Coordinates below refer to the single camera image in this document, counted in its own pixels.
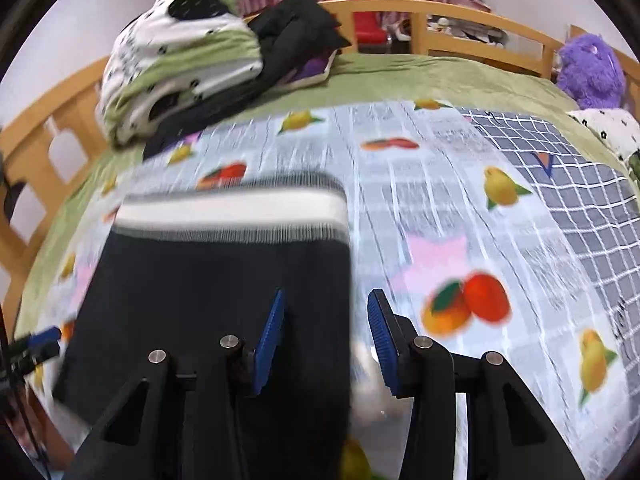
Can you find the white green folded quilt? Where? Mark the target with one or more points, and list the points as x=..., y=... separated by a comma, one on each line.
x=171, y=57

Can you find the fruit pattern bed sheet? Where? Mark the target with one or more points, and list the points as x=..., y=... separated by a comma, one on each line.
x=487, y=229

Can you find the wooden bed frame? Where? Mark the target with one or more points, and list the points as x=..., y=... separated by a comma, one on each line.
x=69, y=107

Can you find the red chair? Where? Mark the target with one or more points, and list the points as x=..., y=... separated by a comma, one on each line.
x=370, y=35

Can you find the black folded clothes pile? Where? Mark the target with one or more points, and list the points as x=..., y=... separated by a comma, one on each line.
x=290, y=33

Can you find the green bed blanket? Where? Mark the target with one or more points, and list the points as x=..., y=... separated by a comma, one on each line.
x=355, y=78

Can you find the purple plush toy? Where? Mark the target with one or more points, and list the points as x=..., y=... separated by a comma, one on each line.
x=590, y=73

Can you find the purple book under clothes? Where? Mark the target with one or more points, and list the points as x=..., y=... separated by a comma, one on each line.
x=313, y=72

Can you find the white dotted pillow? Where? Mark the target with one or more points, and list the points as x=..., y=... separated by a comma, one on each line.
x=617, y=130

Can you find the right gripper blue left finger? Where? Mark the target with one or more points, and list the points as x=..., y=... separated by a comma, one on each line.
x=167, y=424

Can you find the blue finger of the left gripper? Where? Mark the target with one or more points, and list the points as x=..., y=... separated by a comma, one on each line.
x=37, y=340
x=34, y=356

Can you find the black pants with white waistband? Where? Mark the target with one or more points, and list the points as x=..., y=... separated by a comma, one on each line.
x=179, y=271

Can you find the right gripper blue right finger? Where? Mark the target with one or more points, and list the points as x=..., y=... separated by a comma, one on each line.
x=510, y=436

